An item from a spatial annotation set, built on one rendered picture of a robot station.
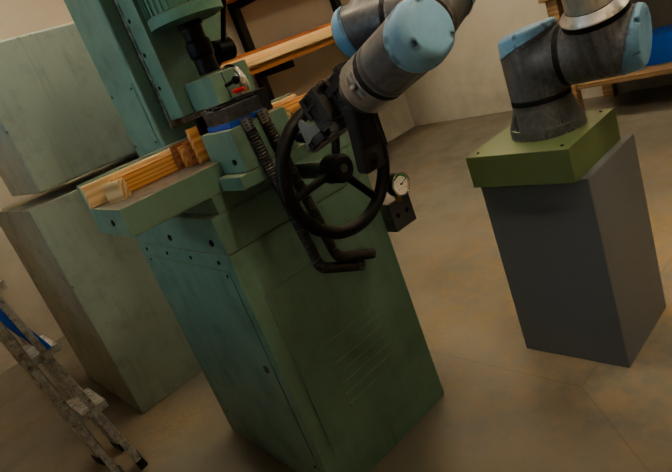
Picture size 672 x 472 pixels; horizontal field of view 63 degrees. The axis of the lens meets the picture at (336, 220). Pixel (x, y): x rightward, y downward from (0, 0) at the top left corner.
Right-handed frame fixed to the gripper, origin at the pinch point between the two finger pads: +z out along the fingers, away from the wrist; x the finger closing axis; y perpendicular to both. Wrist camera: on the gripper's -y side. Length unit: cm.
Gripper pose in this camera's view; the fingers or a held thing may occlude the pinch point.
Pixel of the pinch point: (314, 150)
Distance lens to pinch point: 102.8
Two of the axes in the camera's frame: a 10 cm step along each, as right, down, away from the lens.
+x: -7.1, 4.6, -5.4
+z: -4.6, 2.8, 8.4
